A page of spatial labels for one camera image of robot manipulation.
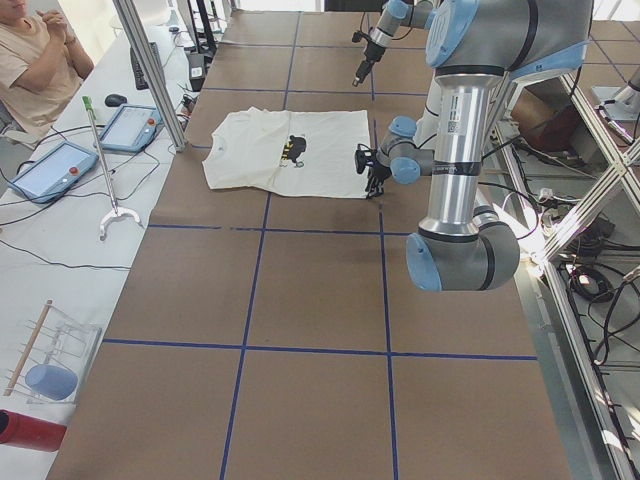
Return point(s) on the black computer mouse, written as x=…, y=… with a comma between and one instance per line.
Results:
x=115, y=100

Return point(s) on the white wire dish rack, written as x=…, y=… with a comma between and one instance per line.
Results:
x=63, y=341

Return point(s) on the cream cat print t-shirt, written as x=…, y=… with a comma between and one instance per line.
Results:
x=293, y=154

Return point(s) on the teach pendant tablet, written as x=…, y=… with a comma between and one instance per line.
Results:
x=130, y=129
x=55, y=173

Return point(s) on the person in beige shirt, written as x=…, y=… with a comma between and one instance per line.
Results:
x=43, y=65

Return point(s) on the light blue plastic cup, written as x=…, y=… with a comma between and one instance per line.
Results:
x=51, y=381

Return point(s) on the wooden stick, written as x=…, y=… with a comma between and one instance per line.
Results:
x=25, y=352

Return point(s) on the red cylinder bottle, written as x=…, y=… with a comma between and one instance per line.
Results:
x=28, y=432

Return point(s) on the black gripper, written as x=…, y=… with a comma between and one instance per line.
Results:
x=376, y=173
x=367, y=55

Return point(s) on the long metal reacher tool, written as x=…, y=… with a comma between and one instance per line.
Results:
x=117, y=212

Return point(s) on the near teach pendant tablet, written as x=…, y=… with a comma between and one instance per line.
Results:
x=55, y=173

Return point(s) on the far teach pendant tablet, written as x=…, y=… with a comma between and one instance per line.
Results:
x=130, y=129

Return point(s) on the aluminium frame post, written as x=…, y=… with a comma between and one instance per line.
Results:
x=138, y=40

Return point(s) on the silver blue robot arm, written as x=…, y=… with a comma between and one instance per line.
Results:
x=481, y=54
x=395, y=14

